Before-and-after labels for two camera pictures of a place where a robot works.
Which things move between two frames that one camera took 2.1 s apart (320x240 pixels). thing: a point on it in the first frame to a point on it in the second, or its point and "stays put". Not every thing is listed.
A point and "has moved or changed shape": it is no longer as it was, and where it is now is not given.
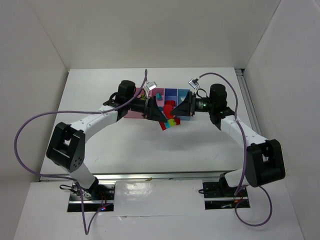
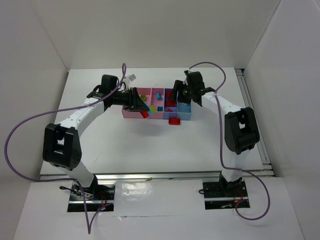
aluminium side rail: (249, 102) stays put
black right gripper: (193, 104) to (182, 92)
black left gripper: (147, 108) to (132, 98)
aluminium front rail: (135, 177) stays put
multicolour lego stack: (172, 120) has moved or changed shape
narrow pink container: (154, 91) stays put
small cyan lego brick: (159, 97) stays put
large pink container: (137, 114) stays put
